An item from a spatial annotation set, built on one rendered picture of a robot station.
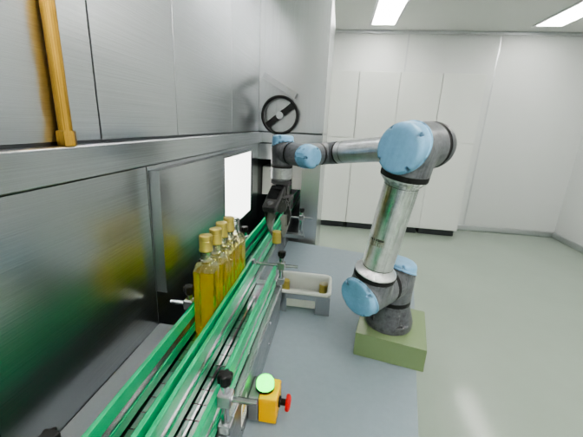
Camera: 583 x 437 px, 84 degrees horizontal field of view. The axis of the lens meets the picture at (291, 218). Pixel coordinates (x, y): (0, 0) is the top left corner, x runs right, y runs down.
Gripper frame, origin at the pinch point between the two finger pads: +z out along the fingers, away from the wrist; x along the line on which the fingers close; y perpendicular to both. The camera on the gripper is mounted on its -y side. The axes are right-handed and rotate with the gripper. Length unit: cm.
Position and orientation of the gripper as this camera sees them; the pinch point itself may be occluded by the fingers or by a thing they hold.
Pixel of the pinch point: (277, 233)
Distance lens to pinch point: 120.3
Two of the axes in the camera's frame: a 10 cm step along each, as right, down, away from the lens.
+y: 3.0, -2.7, 9.1
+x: -9.5, -1.4, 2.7
